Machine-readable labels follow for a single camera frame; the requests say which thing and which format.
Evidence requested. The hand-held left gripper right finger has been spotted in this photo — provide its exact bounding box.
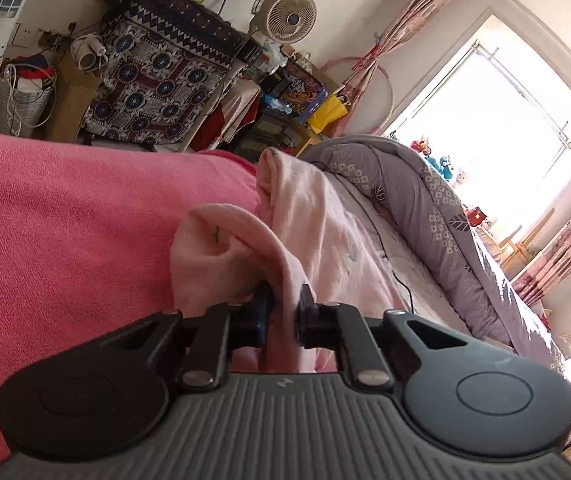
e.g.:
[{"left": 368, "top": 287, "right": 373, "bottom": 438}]
[{"left": 293, "top": 284, "right": 481, "bottom": 388}]

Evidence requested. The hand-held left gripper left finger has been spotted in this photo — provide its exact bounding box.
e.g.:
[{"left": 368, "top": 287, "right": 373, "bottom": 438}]
[{"left": 90, "top": 282, "right": 276, "bottom": 393}]

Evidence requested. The pink strawberry print garment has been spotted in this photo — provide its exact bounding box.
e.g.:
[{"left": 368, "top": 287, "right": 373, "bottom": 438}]
[{"left": 170, "top": 147, "right": 381, "bottom": 376}]

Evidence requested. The grey bed sheet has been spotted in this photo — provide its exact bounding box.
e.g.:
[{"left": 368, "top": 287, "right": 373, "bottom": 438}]
[{"left": 315, "top": 175, "right": 521, "bottom": 356}]

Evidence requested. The yellow bag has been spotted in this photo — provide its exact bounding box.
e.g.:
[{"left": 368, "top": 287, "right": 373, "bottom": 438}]
[{"left": 305, "top": 94, "right": 350, "bottom": 133}]

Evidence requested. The blue plush toy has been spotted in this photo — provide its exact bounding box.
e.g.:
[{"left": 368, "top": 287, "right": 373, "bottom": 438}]
[{"left": 428, "top": 155, "right": 453, "bottom": 181}]

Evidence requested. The white red garment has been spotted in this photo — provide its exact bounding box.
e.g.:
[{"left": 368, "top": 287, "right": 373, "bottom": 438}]
[{"left": 193, "top": 82, "right": 262, "bottom": 153}]

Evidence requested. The pink towel blanket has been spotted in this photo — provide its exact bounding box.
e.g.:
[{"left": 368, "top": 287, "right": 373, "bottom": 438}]
[{"left": 0, "top": 130, "right": 261, "bottom": 480}]

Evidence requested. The colourful printed box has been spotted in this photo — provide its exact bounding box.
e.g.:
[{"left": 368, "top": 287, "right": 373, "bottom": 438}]
[{"left": 273, "top": 57, "right": 329, "bottom": 117}]

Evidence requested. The wooden easel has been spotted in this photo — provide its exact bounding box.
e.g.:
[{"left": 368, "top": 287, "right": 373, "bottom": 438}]
[{"left": 495, "top": 207, "right": 556, "bottom": 266}]

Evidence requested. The pink white hoop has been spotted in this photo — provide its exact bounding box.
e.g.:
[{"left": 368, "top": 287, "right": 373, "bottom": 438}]
[{"left": 320, "top": 57, "right": 396, "bottom": 134}]

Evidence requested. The patterned cloth covered cabinet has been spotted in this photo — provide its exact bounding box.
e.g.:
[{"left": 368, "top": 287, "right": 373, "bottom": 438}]
[{"left": 80, "top": 0, "right": 249, "bottom": 148}]

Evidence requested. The window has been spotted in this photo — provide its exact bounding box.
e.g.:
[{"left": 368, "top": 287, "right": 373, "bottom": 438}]
[{"left": 390, "top": 15, "right": 571, "bottom": 261}]

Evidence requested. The pink patterned curtain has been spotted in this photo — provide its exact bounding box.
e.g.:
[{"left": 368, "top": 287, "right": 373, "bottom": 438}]
[
  {"left": 513, "top": 177, "right": 571, "bottom": 306},
  {"left": 338, "top": 0, "right": 477, "bottom": 98}
]

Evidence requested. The cardboard box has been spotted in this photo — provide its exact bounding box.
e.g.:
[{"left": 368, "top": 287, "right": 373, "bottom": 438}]
[{"left": 57, "top": 52, "right": 102, "bottom": 143}]

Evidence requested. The beige standing fan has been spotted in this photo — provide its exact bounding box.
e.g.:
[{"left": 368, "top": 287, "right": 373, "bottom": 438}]
[{"left": 180, "top": 0, "right": 317, "bottom": 153}]

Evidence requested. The white hair dryer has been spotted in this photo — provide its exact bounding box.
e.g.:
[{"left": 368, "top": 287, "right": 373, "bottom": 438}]
[{"left": 70, "top": 32, "right": 109, "bottom": 71}]

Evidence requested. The white woven basket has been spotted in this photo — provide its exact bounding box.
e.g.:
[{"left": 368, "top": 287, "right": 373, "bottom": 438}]
[{"left": 0, "top": 62, "right": 57, "bottom": 138}]

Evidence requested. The black charging cable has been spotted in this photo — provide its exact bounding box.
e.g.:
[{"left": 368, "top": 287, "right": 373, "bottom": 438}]
[{"left": 310, "top": 160, "right": 415, "bottom": 321}]

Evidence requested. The white wall socket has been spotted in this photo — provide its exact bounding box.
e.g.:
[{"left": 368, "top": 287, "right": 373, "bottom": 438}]
[{"left": 14, "top": 24, "right": 37, "bottom": 48}]

